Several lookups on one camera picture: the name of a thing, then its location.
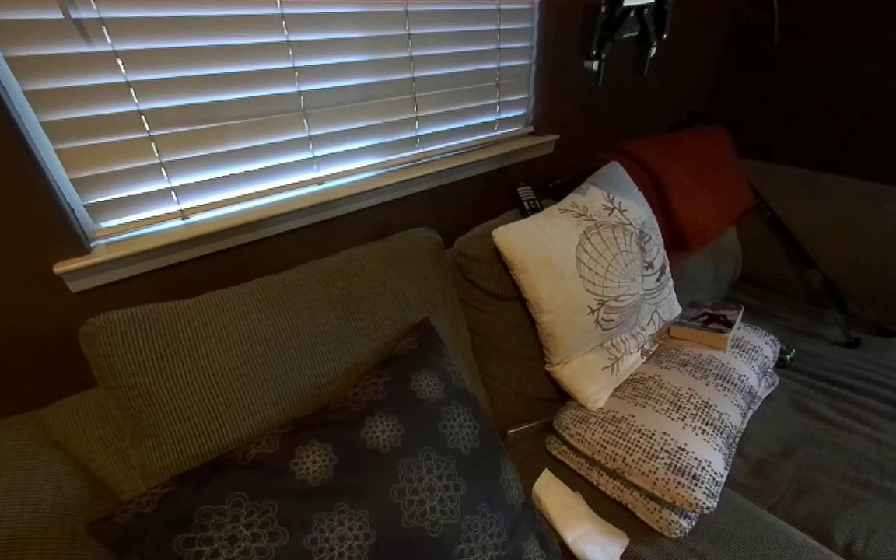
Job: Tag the wooden window sill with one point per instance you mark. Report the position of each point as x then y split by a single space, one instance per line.
293 214

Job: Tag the white window blinds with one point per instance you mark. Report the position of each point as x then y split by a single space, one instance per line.
263 104

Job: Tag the white shell print pillow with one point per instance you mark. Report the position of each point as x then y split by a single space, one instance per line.
573 289

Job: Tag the red blanket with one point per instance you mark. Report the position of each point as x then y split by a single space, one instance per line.
692 181

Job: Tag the white folded cloth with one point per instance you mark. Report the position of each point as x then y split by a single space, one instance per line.
573 516

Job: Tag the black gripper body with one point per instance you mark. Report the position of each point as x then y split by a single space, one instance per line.
629 13

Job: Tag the white speckled pillow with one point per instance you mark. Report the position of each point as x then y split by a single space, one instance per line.
666 423

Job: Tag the dark grey floral pillow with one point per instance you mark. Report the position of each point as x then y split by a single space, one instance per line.
365 476

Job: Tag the small paperback book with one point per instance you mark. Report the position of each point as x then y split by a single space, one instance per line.
708 325

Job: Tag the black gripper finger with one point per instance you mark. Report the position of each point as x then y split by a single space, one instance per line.
596 52
659 42

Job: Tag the black remote with white buttons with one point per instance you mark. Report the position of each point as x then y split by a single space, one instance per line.
527 199

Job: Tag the grey fabric sofa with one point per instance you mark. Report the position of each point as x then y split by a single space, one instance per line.
861 436

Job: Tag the black tripod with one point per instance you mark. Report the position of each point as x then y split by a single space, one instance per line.
811 276

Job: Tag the small green object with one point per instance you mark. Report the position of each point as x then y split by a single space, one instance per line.
784 355

